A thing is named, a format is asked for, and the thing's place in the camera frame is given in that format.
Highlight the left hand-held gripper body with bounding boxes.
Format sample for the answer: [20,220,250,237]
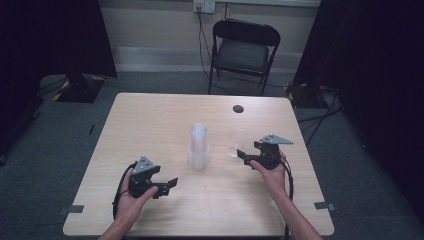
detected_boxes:
[128,155,162,200]

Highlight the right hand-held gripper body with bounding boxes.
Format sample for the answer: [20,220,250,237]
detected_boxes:
[253,133,295,170]

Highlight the single clear plastic cup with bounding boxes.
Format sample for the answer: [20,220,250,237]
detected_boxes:
[228,128,250,158]

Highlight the stack of clear plastic cups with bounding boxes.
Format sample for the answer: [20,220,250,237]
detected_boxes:
[188,122,211,172]

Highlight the person's right hand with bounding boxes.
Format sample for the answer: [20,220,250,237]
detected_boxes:
[249,151,288,201]

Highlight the person's left hand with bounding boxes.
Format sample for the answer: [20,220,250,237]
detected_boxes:
[114,173,159,228]

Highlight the black stand base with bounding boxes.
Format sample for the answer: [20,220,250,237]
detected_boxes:
[53,73,106,104]
[286,83,334,109]

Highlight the grey tape piece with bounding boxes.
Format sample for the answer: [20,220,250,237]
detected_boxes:
[59,204,85,216]
[314,201,337,212]

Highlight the black folding chair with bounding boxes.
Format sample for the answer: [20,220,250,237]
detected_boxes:
[208,18,282,97]

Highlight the black curtain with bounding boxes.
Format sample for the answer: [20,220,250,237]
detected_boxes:
[293,0,424,224]
[0,0,118,158]

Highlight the left hand-held gripper black cable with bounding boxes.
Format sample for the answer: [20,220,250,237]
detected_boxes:
[112,161,138,222]

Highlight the hand-held gripper black cable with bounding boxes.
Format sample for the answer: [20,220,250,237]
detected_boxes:
[281,159,295,240]
[112,161,138,222]

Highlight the right hand-held gripper black cable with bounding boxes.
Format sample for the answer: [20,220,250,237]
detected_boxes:
[281,159,295,240]

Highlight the black floor cables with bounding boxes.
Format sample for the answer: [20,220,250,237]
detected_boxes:
[35,76,70,98]
[297,89,344,148]

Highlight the black cable from wall socket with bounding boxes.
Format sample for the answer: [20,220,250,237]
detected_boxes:
[197,11,214,83]

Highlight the white wall socket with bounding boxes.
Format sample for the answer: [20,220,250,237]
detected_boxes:
[193,0,216,14]

